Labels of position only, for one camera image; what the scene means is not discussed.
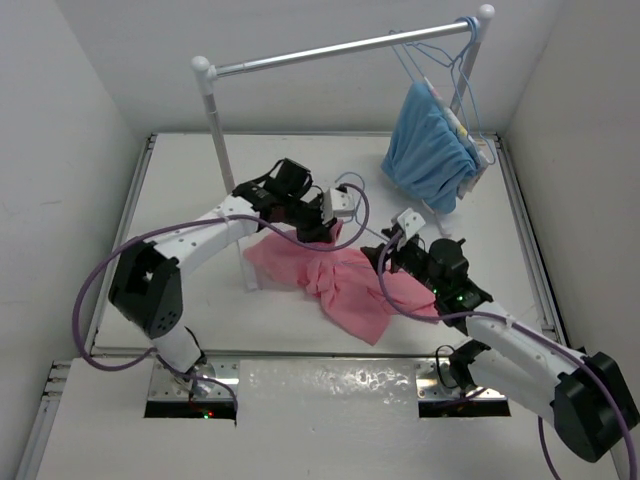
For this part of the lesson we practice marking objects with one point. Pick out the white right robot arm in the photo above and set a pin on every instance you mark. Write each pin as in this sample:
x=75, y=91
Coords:
x=584, y=398

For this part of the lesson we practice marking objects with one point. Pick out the white foreground cover board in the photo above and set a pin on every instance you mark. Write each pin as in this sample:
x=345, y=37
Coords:
x=297, y=419

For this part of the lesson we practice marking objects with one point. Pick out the blue hanger at rack end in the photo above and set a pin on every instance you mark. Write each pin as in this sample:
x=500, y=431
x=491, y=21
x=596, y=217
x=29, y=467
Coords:
x=463, y=63

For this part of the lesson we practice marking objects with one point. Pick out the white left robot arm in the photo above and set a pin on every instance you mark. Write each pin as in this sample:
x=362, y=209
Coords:
x=147, y=287

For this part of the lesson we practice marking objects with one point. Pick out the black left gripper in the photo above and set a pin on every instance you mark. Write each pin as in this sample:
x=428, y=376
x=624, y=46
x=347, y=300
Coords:
x=317, y=230

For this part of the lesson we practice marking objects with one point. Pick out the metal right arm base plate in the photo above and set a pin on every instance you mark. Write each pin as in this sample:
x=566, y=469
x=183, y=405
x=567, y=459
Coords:
x=435, y=384

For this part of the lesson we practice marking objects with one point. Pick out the pink t shirt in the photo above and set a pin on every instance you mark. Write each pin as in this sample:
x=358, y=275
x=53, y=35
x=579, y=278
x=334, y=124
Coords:
x=343, y=281

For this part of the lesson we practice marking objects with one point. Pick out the patterned white garment on hanger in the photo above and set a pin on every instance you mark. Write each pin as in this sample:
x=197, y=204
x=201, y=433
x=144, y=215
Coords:
x=465, y=139

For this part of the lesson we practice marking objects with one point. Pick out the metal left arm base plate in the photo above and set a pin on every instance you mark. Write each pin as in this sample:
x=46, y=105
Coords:
x=217, y=379

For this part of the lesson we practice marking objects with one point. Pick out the blue t shirt on hanger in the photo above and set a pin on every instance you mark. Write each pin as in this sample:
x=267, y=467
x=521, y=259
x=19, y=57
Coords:
x=425, y=158

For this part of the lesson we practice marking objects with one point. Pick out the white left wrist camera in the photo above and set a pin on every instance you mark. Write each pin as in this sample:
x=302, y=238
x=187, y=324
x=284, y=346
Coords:
x=337, y=203

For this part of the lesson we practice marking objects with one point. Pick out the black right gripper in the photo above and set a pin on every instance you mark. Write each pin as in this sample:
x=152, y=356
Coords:
x=398, y=249

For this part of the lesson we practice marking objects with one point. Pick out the light blue wire hanger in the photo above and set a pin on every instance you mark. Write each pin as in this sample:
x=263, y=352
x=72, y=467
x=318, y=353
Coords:
x=362, y=225

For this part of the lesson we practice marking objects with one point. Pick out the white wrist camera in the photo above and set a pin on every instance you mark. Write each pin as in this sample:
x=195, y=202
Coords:
x=410, y=223
x=337, y=203

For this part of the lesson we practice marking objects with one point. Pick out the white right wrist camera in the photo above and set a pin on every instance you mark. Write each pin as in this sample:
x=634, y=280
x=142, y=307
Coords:
x=410, y=223

